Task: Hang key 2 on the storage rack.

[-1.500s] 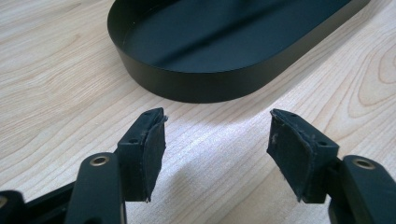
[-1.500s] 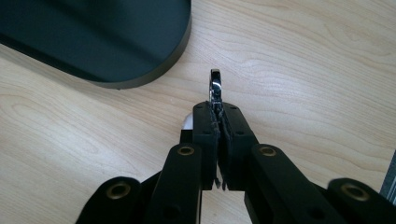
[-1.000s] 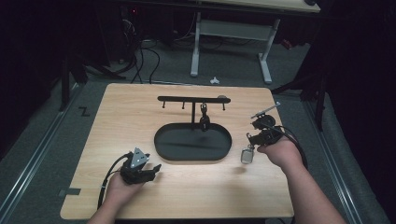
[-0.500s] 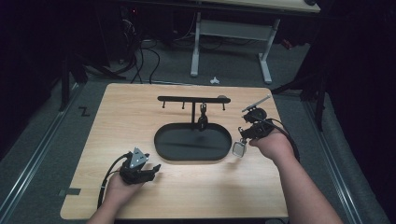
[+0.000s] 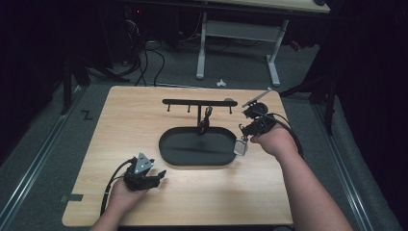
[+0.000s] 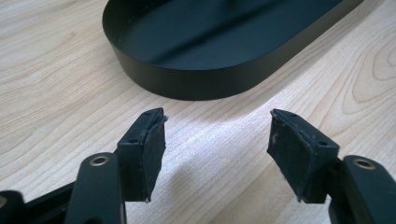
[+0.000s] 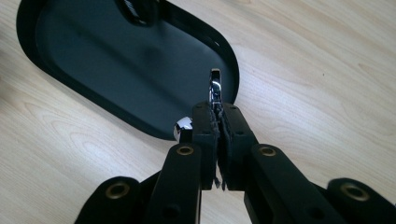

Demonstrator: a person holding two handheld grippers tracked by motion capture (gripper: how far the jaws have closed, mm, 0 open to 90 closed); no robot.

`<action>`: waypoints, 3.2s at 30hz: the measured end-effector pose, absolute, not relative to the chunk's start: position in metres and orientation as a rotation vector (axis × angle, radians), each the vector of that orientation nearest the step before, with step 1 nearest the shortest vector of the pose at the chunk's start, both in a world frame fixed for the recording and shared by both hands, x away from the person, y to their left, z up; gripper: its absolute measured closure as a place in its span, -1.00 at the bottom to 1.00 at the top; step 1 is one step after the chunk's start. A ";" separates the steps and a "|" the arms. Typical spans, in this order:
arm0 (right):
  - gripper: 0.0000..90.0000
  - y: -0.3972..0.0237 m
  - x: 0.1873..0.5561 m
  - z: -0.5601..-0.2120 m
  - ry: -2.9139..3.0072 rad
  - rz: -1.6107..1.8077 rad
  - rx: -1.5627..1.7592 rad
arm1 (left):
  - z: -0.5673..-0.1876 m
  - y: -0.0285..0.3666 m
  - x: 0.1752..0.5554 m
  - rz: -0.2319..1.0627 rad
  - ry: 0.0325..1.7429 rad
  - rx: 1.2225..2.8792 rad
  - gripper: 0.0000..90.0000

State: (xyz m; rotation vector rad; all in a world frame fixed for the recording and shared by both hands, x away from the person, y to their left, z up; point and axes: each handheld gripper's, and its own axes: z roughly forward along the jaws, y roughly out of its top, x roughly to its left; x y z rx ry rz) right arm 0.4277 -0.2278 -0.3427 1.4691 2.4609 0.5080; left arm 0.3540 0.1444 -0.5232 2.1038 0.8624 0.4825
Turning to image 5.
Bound black car key fob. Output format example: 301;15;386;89
197;106;215;136

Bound black key stand with tray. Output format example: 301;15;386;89
158;97;241;167

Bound dark equipment with wires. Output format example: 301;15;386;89
121;4;143;66

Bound person's left hand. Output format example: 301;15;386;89
105;177;149;217

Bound white-framed desk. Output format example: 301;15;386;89
194;0;332;88

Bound metal floor rail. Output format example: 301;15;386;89
0;85;85;227
311;101;375;231

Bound person's right hand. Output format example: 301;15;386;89
249;122;300;162

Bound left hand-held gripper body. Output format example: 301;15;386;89
122;151;162;193

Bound black floor cables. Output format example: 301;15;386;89
133;39;166;88

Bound black metal stand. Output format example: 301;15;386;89
60;52;92;116
278;62;339;137

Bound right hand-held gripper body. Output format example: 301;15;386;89
241;87;279;138

